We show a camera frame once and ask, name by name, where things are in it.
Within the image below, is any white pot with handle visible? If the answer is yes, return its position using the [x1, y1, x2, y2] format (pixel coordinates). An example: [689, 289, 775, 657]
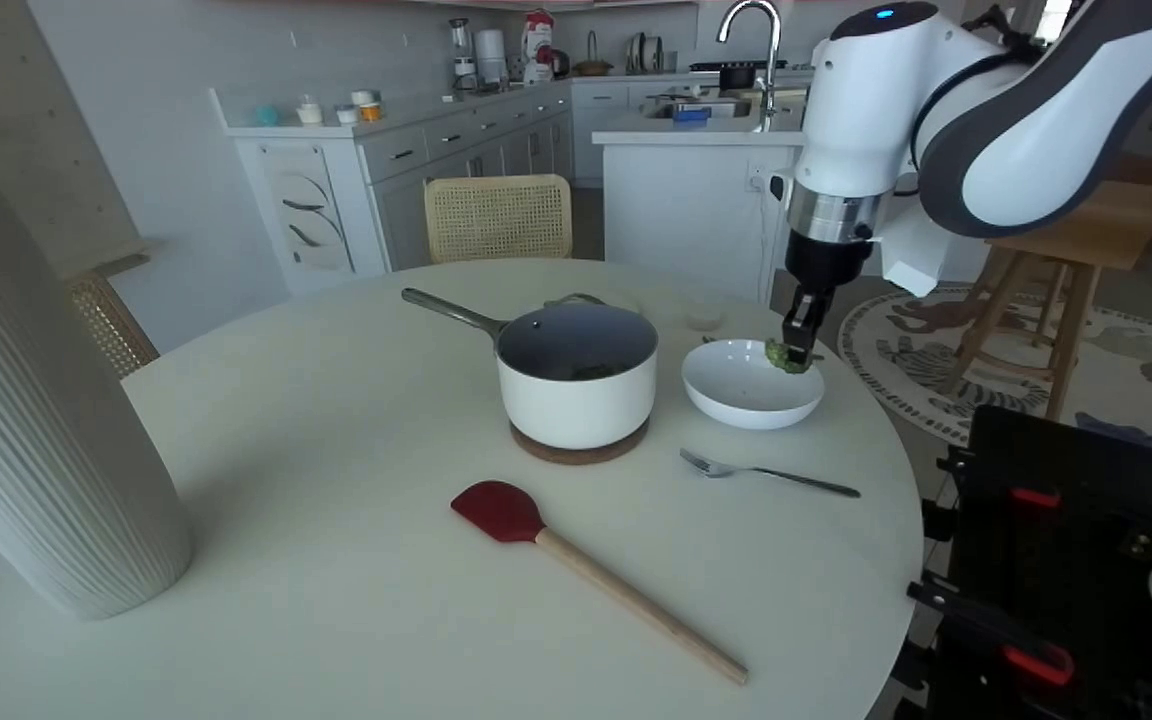
[395, 283, 665, 454]

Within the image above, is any black clamp red handle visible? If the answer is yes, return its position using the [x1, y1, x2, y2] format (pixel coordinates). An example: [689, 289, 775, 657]
[909, 576, 1081, 691]
[931, 450, 1068, 518]

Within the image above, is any chrome kitchen faucet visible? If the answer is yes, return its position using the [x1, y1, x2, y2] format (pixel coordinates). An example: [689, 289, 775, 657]
[713, 0, 787, 135]

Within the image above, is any wooden stool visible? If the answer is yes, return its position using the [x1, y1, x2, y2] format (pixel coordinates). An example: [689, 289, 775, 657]
[961, 155, 1152, 425]

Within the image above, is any white ribbed vase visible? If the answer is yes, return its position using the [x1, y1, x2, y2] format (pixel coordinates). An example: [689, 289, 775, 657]
[0, 121, 198, 624]

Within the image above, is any silver fork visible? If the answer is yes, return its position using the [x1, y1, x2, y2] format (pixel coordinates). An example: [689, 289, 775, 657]
[678, 445, 864, 503]

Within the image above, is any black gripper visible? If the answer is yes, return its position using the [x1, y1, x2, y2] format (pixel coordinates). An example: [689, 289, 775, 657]
[774, 230, 878, 369]

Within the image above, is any red topped kitchen appliance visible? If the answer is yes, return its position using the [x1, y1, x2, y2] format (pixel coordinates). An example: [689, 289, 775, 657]
[522, 7, 564, 84]

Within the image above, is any green vegetable piece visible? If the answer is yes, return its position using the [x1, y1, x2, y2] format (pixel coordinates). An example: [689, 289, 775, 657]
[765, 335, 822, 374]

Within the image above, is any round patterned rug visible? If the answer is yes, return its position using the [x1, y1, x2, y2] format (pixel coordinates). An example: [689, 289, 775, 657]
[835, 283, 1152, 450]

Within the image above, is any white jar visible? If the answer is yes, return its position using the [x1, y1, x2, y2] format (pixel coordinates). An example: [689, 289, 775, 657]
[473, 29, 513, 90]

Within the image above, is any wicker back chair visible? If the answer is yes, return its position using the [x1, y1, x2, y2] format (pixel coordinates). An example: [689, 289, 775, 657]
[420, 170, 575, 266]
[60, 264, 164, 381]

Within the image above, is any red spatula wooden handle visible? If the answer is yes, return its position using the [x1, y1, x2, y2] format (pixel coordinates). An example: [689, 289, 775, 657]
[447, 476, 752, 689]

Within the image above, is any black perforated work table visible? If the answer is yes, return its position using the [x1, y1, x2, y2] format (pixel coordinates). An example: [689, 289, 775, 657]
[891, 403, 1152, 720]

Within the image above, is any white kitchen cabinet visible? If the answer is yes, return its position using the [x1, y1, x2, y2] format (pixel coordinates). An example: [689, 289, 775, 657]
[208, 84, 575, 295]

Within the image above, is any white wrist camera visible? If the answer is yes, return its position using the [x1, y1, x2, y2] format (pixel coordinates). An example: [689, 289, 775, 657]
[873, 194, 961, 299]

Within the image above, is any white bowl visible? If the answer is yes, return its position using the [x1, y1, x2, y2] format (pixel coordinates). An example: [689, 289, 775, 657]
[680, 335, 830, 430]

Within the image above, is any round wooden trivet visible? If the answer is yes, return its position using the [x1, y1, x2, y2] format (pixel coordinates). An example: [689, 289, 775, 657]
[509, 414, 658, 469]

